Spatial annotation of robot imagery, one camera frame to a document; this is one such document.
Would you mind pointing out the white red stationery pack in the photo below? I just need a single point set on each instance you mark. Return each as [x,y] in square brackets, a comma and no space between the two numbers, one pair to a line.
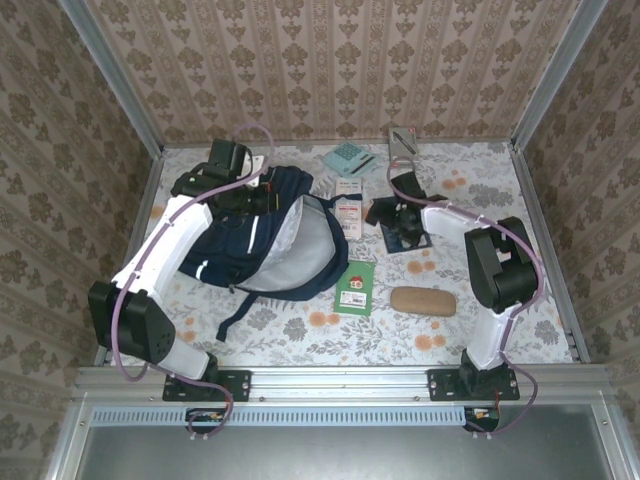
[349,210]

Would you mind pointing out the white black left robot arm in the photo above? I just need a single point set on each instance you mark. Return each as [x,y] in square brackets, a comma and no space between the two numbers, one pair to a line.
[160,250]

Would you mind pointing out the navy blue backpack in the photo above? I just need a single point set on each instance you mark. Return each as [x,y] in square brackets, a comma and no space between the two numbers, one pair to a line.
[295,250]

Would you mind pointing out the grey pen box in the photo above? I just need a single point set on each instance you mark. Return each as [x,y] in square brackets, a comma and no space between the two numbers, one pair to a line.
[404,142]

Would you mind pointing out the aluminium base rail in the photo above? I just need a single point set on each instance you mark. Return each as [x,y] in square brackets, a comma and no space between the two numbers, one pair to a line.
[340,382]

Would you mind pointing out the aluminium frame post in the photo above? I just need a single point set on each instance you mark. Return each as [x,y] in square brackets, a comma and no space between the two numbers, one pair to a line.
[115,75]
[555,75]

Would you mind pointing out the grey metal sheet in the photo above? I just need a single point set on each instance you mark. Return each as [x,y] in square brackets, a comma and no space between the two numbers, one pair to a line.
[340,455]

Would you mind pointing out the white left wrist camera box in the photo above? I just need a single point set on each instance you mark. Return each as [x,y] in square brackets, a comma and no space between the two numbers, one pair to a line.
[256,165]

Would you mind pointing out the brown glasses case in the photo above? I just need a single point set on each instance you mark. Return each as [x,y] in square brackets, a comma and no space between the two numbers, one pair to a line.
[422,301]

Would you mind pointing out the green notebook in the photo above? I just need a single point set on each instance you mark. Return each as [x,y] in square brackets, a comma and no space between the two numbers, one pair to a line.
[355,290]

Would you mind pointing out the floral tablecloth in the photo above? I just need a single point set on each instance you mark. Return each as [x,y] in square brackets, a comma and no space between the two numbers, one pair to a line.
[350,340]

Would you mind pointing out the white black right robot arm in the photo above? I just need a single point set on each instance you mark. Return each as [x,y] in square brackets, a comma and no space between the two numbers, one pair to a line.
[500,270]

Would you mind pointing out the teal calculator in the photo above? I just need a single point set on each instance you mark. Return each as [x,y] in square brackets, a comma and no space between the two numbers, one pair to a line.
[348,157]

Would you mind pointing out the blue notebook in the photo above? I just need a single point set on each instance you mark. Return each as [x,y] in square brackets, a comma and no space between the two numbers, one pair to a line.
[395,245]

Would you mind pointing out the black pen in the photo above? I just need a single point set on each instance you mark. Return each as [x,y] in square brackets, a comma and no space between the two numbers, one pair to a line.
[405,143]

